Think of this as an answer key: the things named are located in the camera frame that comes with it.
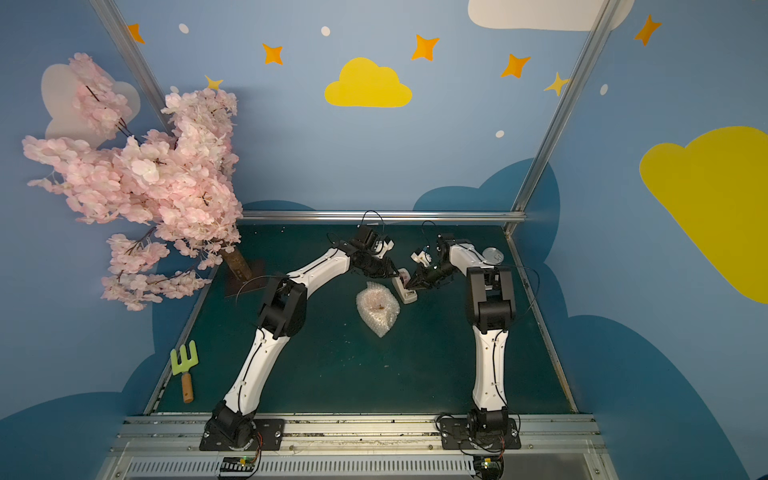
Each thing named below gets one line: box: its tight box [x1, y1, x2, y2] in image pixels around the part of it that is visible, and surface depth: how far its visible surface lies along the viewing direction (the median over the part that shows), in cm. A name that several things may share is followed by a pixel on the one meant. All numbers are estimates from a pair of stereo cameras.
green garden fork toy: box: [170, 340, 199, 375], surface depth 88 cm
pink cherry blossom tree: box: [22, 53, 252, 311], surface depth 62 cm
